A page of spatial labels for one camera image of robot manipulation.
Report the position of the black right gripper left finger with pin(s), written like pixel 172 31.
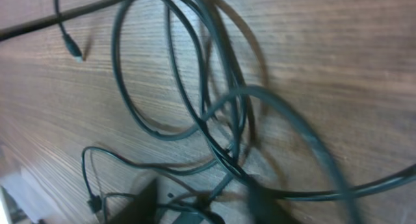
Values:
pixel 142 209

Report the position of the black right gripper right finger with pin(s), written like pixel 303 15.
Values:
pixel 264 210

